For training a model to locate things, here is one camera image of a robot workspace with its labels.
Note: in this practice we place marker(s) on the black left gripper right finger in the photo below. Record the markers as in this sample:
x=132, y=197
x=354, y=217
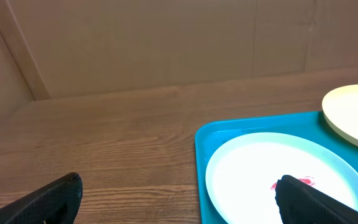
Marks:
x=300, y=203

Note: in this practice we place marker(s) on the teal plastic tray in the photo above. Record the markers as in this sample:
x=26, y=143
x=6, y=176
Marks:
x=309, y=125

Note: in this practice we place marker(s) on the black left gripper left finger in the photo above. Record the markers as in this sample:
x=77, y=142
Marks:
x=55, y=203

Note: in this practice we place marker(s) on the light blue plate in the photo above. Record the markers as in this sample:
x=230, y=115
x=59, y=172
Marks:
x=242, y=174

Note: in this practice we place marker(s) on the yellow plate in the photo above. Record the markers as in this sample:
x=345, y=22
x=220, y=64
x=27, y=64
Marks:
x=340, y=109

